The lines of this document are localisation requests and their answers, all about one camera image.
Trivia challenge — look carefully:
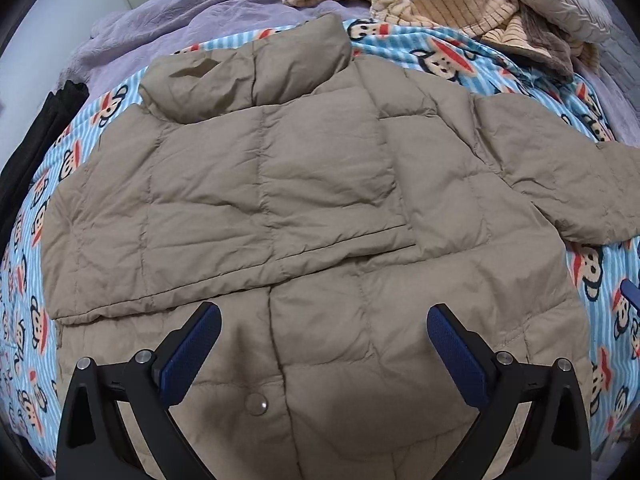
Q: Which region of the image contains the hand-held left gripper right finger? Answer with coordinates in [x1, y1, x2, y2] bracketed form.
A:
[426, 303, 592, 480]

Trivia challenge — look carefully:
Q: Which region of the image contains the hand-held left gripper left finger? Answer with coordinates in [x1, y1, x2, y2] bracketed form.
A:
[55, 301, 222, 480]

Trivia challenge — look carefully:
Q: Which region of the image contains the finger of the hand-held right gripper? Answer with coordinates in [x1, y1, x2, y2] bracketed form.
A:
[620, 280, 640, 313]

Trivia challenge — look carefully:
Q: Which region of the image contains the khaki puffer jacket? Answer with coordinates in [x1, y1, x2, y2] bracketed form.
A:
[42, 12, 640, 480]

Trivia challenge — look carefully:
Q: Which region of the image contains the black cloth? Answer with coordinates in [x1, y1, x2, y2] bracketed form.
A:
[0, 80, 90, 243]

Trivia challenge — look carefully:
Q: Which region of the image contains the brown fleece cloth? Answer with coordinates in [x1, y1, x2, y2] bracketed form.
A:
[500, 10, 576, 81]

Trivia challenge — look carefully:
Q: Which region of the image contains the monkey print striped blanket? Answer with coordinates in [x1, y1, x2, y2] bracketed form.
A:
[0, 17, 640, 466]

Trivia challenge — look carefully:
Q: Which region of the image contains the lilac bed sheet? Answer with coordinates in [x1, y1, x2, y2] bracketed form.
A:
[0, 0, 640, 151]

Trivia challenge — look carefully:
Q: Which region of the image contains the beige striped fleece blanket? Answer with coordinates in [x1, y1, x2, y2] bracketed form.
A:
[279, 0, 598, 68]

